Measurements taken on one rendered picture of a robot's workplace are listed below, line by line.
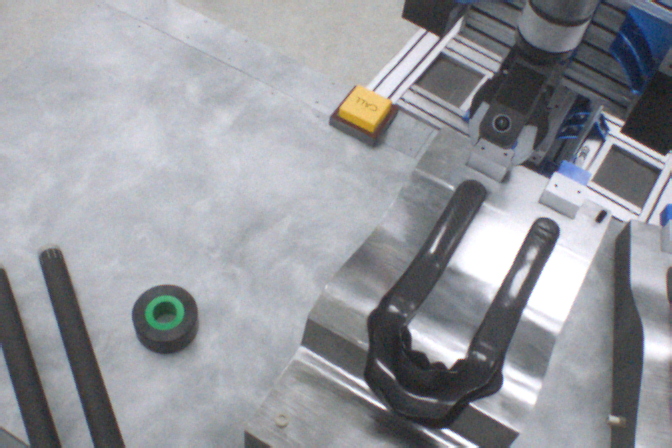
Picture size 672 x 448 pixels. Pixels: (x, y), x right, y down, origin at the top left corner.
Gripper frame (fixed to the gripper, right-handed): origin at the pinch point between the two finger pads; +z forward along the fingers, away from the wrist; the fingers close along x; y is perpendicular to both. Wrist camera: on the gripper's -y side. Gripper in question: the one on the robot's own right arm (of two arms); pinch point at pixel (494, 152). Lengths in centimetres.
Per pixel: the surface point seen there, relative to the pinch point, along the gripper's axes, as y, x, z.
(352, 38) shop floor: 99, 65, 91
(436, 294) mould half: -23.6, -2.7, 0.5
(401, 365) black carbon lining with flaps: -33.9, -3.3, 0.6
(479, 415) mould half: -35.4, -13.2, -1.3
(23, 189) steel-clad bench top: -34, 54, 11
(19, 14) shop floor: 48, 155, 91
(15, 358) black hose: -55, 35, 6
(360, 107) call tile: 2.9, 21.2, 7.4
